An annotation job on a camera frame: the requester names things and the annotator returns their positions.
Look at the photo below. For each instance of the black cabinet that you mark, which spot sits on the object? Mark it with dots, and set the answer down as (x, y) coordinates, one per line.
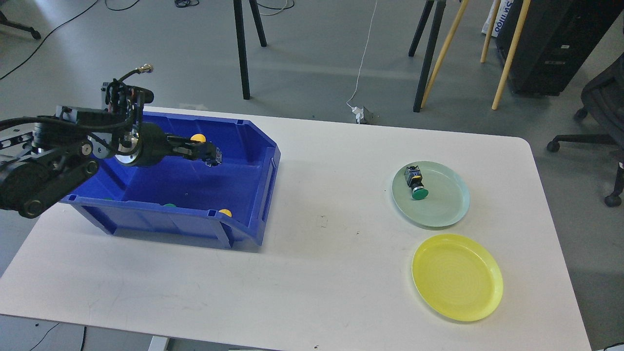
(556, 39)

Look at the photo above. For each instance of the yellow push button front edge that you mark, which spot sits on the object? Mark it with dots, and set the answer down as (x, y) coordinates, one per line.
(226, 212)

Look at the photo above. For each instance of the blue plastic storage bin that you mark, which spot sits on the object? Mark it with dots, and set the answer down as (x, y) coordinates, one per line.
(243, 183)

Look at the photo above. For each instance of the black office chair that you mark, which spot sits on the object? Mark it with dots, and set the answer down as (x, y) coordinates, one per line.
(603, 99)

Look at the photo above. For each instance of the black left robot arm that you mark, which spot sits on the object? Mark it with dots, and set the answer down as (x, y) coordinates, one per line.
(63, 150)

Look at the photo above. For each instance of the yellow push button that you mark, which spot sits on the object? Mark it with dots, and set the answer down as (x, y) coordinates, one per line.
(199, 138)

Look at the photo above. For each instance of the black tripod stand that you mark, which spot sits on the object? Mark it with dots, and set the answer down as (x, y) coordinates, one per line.
(437, 9)
(241, 41)

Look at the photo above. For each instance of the light green plate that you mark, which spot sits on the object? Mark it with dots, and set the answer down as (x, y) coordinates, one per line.
(447, 202)

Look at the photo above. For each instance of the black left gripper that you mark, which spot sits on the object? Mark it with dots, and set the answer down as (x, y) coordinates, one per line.
(155, 144)

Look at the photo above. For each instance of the yellow plate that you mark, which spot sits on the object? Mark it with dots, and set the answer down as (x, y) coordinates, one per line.
(457, 277)

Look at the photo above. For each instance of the black tripod stand right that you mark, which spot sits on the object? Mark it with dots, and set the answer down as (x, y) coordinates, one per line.
(437, 9)

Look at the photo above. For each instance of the white printed bag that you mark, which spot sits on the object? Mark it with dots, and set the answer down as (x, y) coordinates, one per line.
(499, 14)

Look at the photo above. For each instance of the black tripod stand left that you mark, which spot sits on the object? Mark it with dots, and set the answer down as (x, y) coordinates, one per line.
(241, 41)

